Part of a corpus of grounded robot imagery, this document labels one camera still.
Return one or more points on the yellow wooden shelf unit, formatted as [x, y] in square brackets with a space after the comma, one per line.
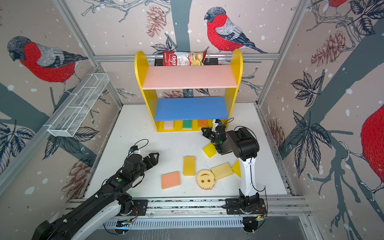
[188, 92]

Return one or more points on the cream beige sponge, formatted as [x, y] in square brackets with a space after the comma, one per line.
[222, 171]

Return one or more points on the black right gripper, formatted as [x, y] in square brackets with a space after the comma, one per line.
[206, 134]

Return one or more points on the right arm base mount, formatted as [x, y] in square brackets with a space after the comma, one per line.
[234, 207]

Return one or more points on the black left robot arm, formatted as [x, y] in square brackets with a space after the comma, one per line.
[109, 201]

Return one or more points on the orange scouring sponge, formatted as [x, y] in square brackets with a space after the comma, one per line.
[202, 124]

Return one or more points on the yellow rectangular sponge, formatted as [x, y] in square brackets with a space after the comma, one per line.
[189, 167]

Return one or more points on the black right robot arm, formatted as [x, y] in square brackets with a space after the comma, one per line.
[243, 143]

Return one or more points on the pale pink sponge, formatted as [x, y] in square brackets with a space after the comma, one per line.
[168, 125]

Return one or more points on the green scouring sponge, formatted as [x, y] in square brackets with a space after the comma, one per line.
[187, 124]

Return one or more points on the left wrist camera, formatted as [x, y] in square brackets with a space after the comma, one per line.
[134, 150]

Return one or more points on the salmon pink sponge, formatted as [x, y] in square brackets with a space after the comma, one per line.
[170, 180]

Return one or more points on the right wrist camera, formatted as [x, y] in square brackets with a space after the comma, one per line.
[217, 122]

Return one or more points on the white wire mesh basket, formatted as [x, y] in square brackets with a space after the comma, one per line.
[81, 102]

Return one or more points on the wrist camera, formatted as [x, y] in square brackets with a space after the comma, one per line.
[134, 150]
[217, 122]

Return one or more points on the smiley face sponge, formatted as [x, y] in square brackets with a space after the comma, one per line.
[206, 180]

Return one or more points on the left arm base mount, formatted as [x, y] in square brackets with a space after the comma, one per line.
[134, 208]

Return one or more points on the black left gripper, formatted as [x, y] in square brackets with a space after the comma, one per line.
[155, 161]

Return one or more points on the small bright yellow sponge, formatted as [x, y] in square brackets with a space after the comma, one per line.
[210, 150]

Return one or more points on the red chips bag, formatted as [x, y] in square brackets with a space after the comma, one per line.
[171, 58]

